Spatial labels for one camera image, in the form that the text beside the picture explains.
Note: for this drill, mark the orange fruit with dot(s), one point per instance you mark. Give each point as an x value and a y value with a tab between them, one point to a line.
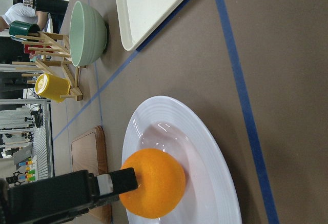
161	183

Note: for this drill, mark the red mug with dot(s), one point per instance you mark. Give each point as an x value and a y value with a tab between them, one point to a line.
31	49

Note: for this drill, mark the seated person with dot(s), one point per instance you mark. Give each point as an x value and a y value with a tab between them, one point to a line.
19	12

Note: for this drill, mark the wooden dish rack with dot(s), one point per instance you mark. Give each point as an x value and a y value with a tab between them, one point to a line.
55	53

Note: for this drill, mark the cream bear tray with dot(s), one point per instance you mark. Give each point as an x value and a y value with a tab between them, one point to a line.
139	18

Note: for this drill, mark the white round plate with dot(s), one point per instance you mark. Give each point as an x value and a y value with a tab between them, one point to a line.
167	124

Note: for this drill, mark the wooden cutting board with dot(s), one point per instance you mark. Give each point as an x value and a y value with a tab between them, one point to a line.
89	152

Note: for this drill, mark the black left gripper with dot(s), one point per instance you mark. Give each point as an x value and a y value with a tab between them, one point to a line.
61	198

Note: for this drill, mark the yellow mug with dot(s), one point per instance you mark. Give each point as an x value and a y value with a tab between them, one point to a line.
52	87

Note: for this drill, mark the green bowl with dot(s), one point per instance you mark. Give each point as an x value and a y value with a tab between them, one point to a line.
88	34

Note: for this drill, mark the dark green mug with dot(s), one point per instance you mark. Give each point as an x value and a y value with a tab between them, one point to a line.
22	28

